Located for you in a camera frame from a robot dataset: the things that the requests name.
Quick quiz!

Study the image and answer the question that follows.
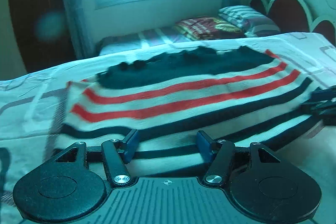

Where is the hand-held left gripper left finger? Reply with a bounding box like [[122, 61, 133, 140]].
[[50, 129, 139, 187]]

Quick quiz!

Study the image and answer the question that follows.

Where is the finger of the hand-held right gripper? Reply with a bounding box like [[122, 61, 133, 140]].
[[310, 85, 336, 102], [301, 100, 336, 126]]

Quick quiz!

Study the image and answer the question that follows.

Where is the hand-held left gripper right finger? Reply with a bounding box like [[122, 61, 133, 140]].
[[197, 130, 281, 186]]

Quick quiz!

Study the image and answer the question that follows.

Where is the striped knit sweater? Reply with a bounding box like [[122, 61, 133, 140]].
[[51, 46, 324, 163]]

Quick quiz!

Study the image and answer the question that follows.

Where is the red scalloped headboard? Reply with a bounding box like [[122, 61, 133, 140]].
[[248, 0, 336, 46]]

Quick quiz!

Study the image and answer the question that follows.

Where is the striped pillow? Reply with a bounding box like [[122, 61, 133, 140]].
[[218, 5, 281, 37]]

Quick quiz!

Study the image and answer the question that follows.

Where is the patterned white bed sheet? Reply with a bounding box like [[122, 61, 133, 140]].
[[0, 32, 336, 215]]

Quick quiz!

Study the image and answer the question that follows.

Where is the red patterned pillow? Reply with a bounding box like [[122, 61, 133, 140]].
[[174, 17, 245, 41]]

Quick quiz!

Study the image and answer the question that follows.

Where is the dark wooden door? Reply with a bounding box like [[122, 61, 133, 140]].
[[7, 0, 77, 73]]

